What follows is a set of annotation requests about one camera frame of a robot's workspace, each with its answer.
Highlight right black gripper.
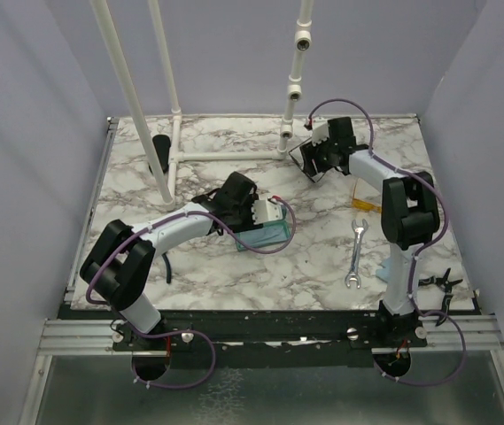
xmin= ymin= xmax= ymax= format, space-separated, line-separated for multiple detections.
xmin=299 ymin=133 xmax=337 ymax=177

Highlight black wire-frame sunglasses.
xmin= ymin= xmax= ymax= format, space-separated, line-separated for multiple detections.
xmin=289 ymin=139 xmax=328 ymax=183

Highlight blue-grey glasses case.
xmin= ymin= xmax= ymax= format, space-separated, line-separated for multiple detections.
xmin=236 ymin=220 xmax=291 ymax=249

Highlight blue cleaning cloth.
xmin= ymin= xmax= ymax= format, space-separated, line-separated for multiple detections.
xmin=239 ymin=226 xmax=288 ymax=248

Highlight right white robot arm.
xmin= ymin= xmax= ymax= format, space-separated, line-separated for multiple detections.
xmin=297 ymin=117 xmax=440 ymax=346

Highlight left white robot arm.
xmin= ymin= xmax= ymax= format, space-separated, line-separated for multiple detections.
xmin=79 ymin=172 xmax=260 ymax=350

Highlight orange sunglasses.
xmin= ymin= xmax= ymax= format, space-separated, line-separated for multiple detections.
xmin=351 ymin=182 xmax=382 ymax=213

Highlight black cylinder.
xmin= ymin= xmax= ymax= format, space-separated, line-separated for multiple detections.
xmin=152 ymin=134 xmax=172 ymax=174

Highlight silver wrench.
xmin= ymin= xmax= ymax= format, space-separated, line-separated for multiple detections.
xmin=345 ymin=219 xmax=369 ymax=289

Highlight crumpled blue cloth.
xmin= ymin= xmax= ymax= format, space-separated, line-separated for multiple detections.
xmin=376 ymin=258 xmax=392 ymax=283

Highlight black clamp tool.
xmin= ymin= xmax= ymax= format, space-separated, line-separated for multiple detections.
xmin=418 ymin=267 xmax=463 ymax=314

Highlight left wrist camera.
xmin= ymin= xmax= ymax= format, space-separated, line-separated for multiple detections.
xmin=252 ymin=197 xmax=284 ymax=225

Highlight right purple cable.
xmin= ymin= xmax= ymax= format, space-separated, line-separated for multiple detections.
xmin=307 ymin=97 xmax=468 ymax=386

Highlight white PVC pipe frame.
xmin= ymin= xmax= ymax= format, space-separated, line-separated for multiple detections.
xmin=90 ymin=1 xmax=314 ymax=211

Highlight blue-handled pliers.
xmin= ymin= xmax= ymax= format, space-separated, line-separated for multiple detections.
xmin=162 ymin=252 xmax=173 ymax=284

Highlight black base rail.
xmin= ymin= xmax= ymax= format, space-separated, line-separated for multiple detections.
xmin=58 ymin=305 xmax=427 ymax=376

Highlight aluminium extrusion rail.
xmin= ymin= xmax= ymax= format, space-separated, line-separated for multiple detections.
xmin=38 ymin=318 xmax=120 ymax=355

